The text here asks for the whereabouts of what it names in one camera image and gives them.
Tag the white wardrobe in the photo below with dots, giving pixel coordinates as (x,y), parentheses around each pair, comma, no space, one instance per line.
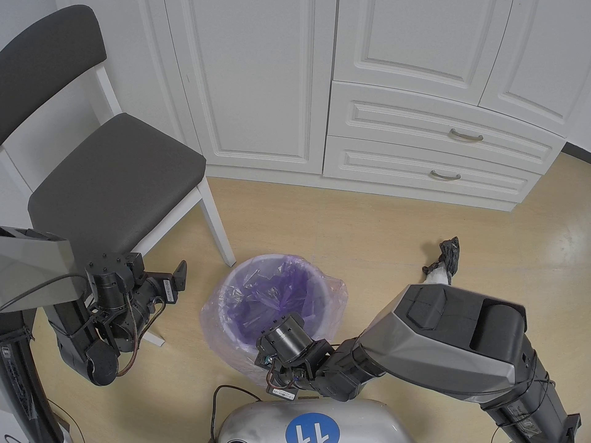
(258,62)

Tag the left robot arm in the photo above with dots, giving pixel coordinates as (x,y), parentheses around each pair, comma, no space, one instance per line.
(41,266)

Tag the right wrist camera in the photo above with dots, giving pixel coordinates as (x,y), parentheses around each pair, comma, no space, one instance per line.
(264,346)

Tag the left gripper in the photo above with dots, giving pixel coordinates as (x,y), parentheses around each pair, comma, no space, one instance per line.
(154,286)

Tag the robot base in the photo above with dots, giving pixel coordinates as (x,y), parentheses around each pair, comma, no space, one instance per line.
(314,420)

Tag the white trash bin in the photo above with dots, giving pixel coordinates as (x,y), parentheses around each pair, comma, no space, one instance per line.
(323,289)

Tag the purple plastic bag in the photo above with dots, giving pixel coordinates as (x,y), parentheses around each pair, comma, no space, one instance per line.
(258,302)

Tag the grey padded white chair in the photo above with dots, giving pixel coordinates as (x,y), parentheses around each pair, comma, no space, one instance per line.
(115,178)

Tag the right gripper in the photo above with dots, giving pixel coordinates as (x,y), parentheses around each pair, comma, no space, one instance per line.
(284,383)

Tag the black plastic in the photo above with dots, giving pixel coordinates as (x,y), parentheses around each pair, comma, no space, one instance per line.
(450,252)

